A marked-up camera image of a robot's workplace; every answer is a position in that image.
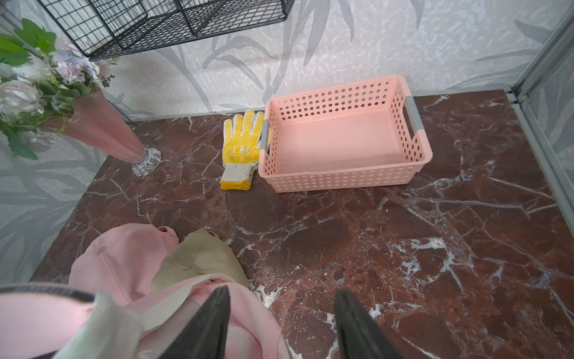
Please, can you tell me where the purple white flower bouquet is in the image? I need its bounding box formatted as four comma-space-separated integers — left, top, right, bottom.
1, 18, 116, 159

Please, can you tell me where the yellow white work glove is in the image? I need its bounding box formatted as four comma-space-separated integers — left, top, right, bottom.
220, 110, 265, 191

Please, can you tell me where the pink plastic basket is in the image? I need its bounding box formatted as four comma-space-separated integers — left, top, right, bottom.
258, 76, 433, 193

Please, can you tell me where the black wire wall basket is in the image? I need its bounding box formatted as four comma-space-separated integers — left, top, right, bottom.
39, 0, 294, 60

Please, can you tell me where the beige baseball cap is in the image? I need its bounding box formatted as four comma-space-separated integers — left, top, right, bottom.
151, 229, 249, 293

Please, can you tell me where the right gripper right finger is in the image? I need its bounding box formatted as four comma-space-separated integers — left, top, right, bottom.
334, 289, 404, 359

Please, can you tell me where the pink glass vase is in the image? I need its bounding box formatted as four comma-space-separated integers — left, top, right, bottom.
41, 88, 161, 177

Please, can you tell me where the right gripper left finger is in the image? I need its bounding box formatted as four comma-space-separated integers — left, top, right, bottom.
159, 286, 231, 359

